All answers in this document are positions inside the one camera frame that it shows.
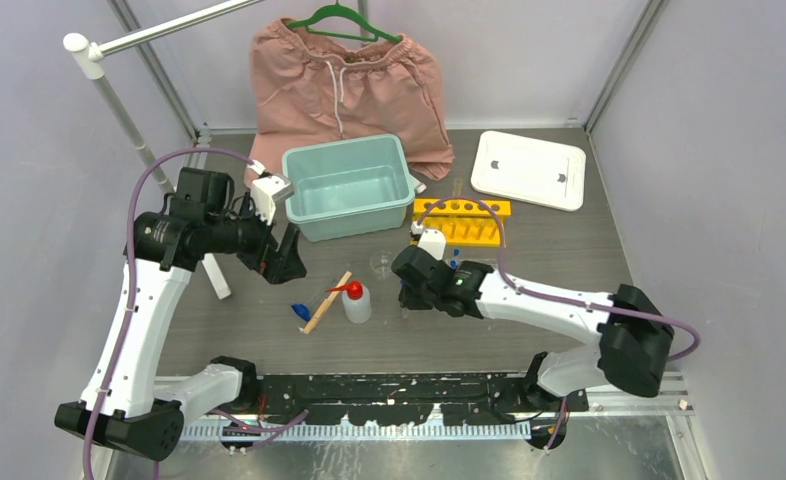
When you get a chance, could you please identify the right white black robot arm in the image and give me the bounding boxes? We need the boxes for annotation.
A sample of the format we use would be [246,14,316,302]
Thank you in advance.
[392,245,674,411]

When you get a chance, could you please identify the pink shorts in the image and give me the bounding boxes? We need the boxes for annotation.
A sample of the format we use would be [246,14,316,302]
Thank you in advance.
[249,18,454,181]

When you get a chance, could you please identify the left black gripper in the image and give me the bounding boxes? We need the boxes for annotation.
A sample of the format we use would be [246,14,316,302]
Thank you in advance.
[205,192,306,283]

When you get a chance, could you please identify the wooden test tube clamp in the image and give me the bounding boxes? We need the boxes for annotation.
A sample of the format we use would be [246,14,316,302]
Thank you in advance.
[301,271,352,335]

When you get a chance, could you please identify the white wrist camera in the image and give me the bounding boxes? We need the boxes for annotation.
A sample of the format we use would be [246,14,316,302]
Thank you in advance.
[247,160,295,226]
[410,222,447,261]

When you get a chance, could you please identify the green clothes hanger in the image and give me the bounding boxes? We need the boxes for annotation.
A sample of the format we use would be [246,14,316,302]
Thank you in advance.
[286,1,402,44]

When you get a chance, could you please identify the teal plastic bin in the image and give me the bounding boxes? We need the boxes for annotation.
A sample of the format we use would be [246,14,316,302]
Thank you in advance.
[282,134,415,242]

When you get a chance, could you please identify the yellow test tube rack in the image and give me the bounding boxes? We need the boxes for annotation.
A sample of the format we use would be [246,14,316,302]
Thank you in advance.
[412,198,512,248]

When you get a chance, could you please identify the blue cap test tube lying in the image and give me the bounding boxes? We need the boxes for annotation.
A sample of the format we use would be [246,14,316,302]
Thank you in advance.
[290,292,325,322]

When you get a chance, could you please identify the white plastic tray lid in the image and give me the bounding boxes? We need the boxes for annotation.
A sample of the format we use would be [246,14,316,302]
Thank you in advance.
[470,131,587,212]

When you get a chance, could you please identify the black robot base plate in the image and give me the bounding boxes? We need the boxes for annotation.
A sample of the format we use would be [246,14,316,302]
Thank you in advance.
[194,372,590,429]

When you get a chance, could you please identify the white metal clothes rack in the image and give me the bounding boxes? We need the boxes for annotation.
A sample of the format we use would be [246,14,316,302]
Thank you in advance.
[62,0,266,301]

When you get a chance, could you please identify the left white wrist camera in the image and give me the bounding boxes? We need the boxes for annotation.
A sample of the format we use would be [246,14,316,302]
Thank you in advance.
[247,160,295,226]

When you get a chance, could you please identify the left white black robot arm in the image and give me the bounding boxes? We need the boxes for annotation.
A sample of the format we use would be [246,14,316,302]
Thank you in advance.
[54,168,307,462]

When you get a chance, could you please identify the white red wash bottle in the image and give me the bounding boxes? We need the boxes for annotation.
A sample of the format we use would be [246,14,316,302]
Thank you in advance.
[328,281,372,324]

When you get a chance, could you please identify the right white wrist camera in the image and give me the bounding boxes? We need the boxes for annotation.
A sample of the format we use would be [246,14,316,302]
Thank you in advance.
[410,222,447,261]

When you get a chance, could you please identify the small clear glass beaker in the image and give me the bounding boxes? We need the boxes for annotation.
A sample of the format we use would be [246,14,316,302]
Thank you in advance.
[369,251,393,280]

